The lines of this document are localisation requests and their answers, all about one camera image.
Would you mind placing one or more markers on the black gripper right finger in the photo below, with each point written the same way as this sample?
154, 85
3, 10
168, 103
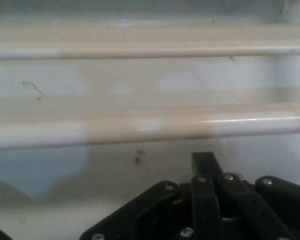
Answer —
240, 200

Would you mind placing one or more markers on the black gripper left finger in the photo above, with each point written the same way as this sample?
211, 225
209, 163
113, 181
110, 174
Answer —
202, 200

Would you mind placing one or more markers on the white metal rack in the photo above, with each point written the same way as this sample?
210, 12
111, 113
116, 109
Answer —
150, 130

